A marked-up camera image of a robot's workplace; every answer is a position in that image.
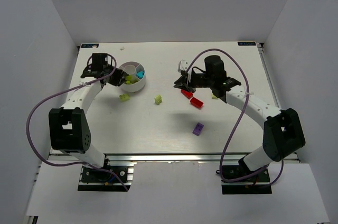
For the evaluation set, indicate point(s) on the right blue table label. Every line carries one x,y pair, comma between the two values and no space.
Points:
246,43

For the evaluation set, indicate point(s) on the aluminium table frame rail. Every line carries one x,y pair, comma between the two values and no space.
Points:
277,97

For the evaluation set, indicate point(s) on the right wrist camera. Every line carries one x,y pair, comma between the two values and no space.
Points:
182,66

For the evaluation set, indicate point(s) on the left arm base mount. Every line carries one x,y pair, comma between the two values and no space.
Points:
117,177

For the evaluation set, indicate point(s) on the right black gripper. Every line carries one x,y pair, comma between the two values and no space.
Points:
188,82

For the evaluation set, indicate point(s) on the purple flat lego brick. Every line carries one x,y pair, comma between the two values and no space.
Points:
198,129

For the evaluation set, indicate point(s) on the red lego long brick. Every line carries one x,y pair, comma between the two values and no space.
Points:
187,94

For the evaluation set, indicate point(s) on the blue table label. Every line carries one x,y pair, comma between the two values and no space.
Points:
89,45
246,43

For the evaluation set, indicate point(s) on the white divided round container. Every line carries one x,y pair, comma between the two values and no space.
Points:
132,68

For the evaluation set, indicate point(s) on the cyan lego brick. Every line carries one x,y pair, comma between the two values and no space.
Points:
140,74

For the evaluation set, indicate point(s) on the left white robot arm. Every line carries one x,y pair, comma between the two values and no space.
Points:
69,129

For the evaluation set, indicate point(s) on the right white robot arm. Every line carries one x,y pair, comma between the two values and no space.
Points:
230,91

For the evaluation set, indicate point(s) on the left blue table label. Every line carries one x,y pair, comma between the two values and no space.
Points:
89,45

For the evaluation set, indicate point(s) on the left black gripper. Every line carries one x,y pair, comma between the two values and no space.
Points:
118,77

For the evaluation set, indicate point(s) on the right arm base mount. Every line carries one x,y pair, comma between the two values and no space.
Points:
257,184

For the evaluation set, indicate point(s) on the red lego short brick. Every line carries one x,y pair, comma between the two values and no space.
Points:
196,103

